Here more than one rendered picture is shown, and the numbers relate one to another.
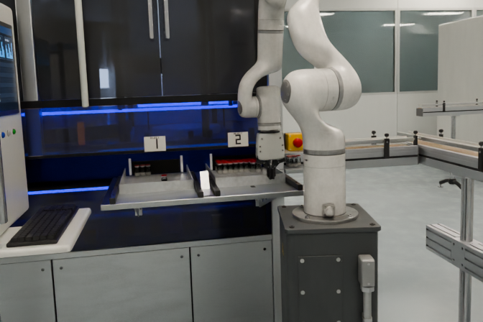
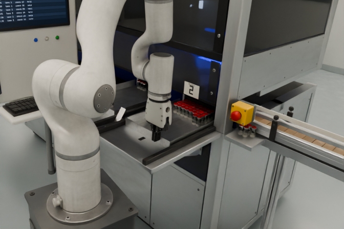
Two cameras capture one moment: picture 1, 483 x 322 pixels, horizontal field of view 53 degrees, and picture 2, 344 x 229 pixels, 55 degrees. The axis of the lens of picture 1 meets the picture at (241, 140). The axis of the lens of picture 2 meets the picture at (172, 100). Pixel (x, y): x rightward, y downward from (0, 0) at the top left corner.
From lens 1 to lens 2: 1.52 m
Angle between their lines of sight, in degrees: 53
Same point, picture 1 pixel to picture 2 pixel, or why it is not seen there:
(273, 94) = (154, 65)
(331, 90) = (52, 94)
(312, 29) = (79, 17)
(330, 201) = (60, 195)
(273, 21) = not seen: outside the picture
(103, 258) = not seen: hidden behind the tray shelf
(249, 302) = (183, 219)
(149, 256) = not seen: hidden behind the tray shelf
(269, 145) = (151, 111)
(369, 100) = not seen: outside the picture
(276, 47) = (151, 18)
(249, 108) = (134, 71)
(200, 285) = (156, 184)
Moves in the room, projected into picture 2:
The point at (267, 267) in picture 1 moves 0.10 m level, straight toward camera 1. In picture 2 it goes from (198, 204) to (181, 211)
